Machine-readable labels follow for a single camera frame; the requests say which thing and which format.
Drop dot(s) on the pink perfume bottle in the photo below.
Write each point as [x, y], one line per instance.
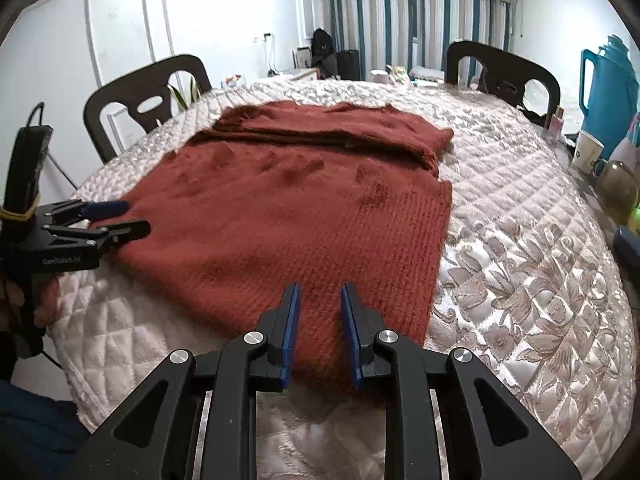
[556, 123]

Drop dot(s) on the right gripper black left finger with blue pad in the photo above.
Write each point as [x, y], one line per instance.
[197, 414]

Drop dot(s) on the glass jar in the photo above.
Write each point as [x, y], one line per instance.
[618, 191]

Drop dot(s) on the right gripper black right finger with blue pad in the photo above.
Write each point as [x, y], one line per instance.
[447, 414]

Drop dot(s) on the dark chair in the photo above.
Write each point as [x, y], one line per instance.
[505, 76]
[146, 96]

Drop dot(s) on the dark chair far side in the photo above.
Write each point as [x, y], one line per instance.
[505, 76]

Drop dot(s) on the green potted plant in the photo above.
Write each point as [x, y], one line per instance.
[184, 99]

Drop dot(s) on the white paper cup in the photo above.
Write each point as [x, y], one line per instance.
[587, 152]

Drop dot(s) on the blue striped curtain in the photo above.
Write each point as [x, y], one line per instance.
[412, 33]

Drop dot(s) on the white low cabinet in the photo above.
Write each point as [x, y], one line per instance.
[298, 74]

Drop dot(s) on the black box speaker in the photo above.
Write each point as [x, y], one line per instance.
[348, 65]

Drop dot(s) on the black backpack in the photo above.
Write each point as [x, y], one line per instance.
[323, 56]

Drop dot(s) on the pink cylindrical container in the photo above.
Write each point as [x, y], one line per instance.
[380, 77]

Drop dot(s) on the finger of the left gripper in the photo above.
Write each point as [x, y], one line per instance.
[95, 208]
[110, 232]

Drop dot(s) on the dark chair left side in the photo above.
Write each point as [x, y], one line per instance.
[146, 96]

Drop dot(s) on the rust red knitted sweater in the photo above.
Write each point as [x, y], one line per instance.
[314, 195]

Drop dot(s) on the blue thermos jug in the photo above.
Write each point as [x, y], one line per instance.
[608, 93]

